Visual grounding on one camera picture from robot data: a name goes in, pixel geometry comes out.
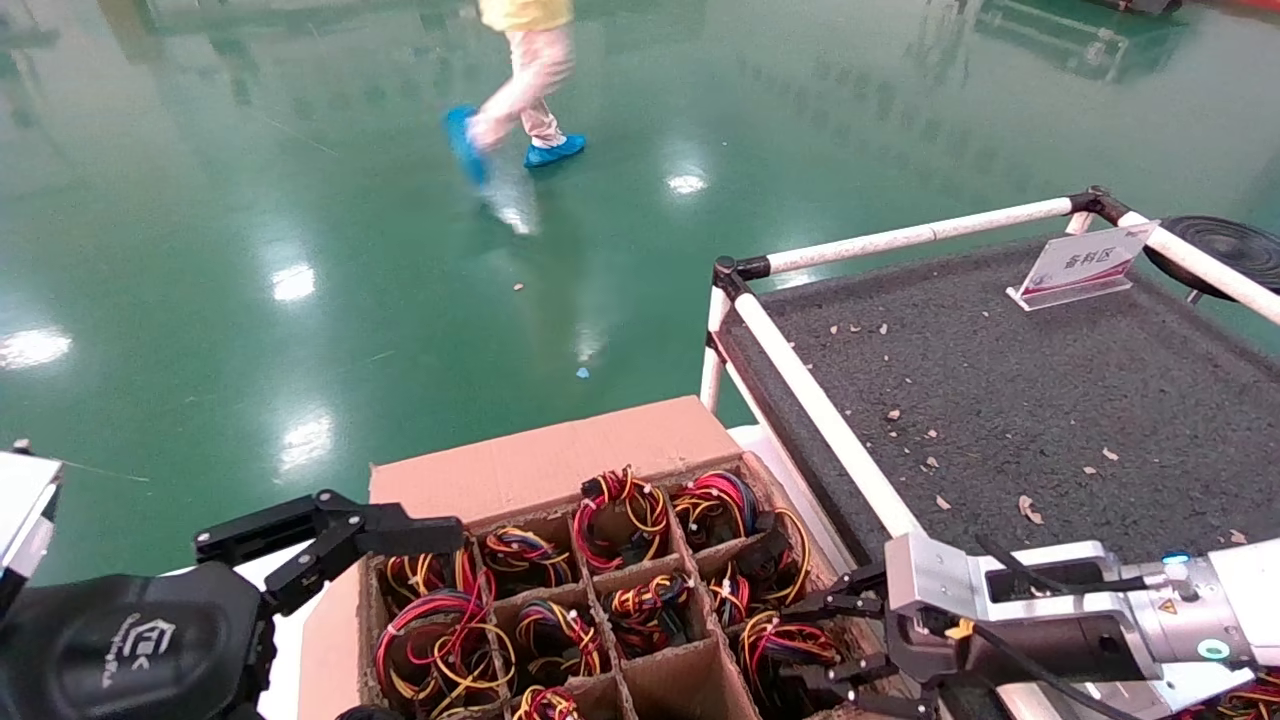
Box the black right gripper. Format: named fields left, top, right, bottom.
left=770, top=560, right=1013, bottom=720

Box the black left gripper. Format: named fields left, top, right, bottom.
left=0, top=489, right=467, bottom=720

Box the grey power supply with wires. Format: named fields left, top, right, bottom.
left=738, top=608, right=853, bottom=717
left=373, top=588, right=518, bottom=719
left=510, top=685, right=583, bottom=720
left=513, top=598, right=606, bottom=683
left=480, top=525, right=579, bottom=591
left=672, top=470, right=766, bottom=551
left=1180, top=672, right=1280, bottom=720
left=572, top=465, right=671, bottom=573
left=603, top=573, right=696, bottom=656
left=705, top=503, right=811, bottom=626
left=383, top=548, right=483, bottom=606

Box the brown cardboard box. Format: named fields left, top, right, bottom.
left=297, top=395, right=911, bottom=720

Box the cardboard divider insert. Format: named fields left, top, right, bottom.
left=360, top=455, right=886, bottom=720

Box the white-railed cart with mat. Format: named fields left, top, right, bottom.
left=720, top=235, right=1280, bottom=571

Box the black pipe corner connector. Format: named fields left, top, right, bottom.
left=1068, top=185, right=1133, bottom=227
left=713, top=255, right=771, bottom=301

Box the clear acrylic sign holder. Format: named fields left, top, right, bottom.
left=1005, top=220, right=1161, bottom=311

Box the black round disc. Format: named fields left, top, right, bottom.
left=1143, top=215, right=1280, bottom=301

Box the person with blue shoe covers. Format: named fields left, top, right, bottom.
left=445, top=0, right=591, bottom=187

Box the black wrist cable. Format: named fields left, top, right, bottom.
left=975, top=533, right=1151, bottom=594

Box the long white frame pipe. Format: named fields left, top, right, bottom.
left=735, top=292, right=1063, bottom=720

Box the white frame leg pipe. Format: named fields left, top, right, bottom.
left=700, top=288, right=733, bottom=413

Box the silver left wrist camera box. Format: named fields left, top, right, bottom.
left=0, top=448, right=63, bottom=603

